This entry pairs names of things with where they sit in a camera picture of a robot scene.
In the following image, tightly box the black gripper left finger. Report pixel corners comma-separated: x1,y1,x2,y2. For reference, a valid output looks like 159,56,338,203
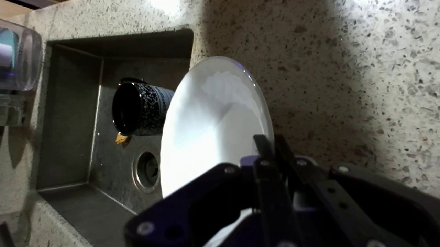
122,135,294,247

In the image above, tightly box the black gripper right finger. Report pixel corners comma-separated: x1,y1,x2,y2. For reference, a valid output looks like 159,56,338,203
274,135,440,247

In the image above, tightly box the orange food scrap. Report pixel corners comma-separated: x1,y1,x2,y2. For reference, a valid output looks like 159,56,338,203
114,132,131,146

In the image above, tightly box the white water filter pitcher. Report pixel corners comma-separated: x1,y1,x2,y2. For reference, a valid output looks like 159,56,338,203
0,18,44,128

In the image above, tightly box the round sink drain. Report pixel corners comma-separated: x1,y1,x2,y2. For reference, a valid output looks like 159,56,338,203
131,148,162,192

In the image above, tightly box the wide white bowl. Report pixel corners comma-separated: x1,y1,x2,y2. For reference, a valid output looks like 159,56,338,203
159,55,276,199

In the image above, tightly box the stainless steel sink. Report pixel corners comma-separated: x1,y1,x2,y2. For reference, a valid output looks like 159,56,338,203
33,29,195,247

